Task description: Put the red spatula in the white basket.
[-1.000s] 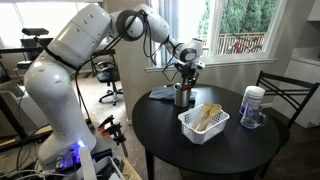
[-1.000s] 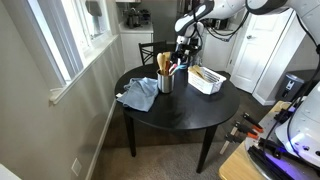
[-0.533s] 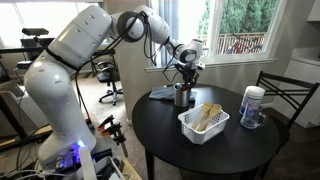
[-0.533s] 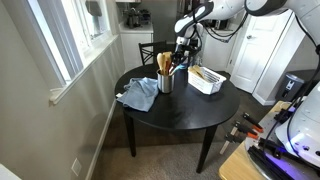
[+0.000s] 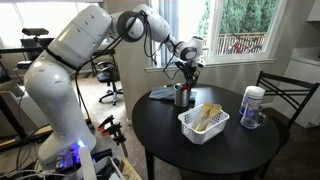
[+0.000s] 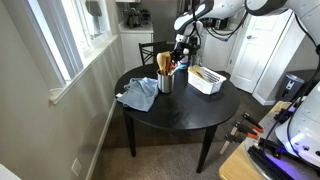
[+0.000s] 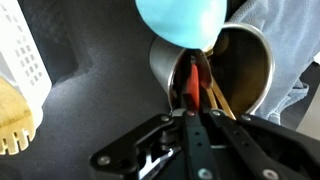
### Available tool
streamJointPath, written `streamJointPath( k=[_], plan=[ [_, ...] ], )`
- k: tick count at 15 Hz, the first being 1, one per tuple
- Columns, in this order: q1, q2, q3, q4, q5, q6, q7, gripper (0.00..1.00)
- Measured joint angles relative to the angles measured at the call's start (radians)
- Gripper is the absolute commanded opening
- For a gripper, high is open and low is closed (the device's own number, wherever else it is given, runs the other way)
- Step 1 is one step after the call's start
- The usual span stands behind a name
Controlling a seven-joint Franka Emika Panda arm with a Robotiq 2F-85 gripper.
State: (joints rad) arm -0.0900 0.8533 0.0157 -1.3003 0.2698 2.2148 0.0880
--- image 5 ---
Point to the wooden balcony railing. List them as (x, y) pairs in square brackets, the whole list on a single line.
[(226, 41)]

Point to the slotted wooden spatula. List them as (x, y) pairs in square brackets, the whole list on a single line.
[(211, 113)]

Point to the black orange bar clamp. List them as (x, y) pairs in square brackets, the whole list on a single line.
[(105, 122), (116, 133)]

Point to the white wipes canister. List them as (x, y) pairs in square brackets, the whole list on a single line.
[(251, 96)]

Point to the round black table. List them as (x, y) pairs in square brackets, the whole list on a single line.
[(213, 150)]

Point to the red spatula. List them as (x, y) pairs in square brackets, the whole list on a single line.
[(186, 87)]

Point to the clear glass mug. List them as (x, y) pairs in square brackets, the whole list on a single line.
[(250, 118)]

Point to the steel utensil cup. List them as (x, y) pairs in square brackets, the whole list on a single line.
[(182, 98)]

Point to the wooden spoon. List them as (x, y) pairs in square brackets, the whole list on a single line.
[(203, 111)]

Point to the grey curtain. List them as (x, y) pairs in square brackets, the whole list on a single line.
[(170, 20)]

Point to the black stereo camera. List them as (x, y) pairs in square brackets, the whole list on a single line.
[(35, 31)]

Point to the black office chair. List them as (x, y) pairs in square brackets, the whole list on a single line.
[(108, 75)]

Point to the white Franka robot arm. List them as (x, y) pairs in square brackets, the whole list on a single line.
[(66, 46)]

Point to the blue cloth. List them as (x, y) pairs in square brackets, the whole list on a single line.
[(161, 93)]

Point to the white framed window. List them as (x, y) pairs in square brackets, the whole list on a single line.
[(213, 33)]

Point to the black dining chair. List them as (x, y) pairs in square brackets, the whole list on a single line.
[(286, 85)]

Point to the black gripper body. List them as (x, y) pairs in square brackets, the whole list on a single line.
[(188, 68)]

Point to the teal silicone spatula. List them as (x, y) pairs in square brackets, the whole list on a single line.
[(179, 86)]

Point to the white plastic basket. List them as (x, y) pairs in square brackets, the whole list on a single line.
[(203, 133)]

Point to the red bicycle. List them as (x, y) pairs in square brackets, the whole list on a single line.
[(241, 47)]

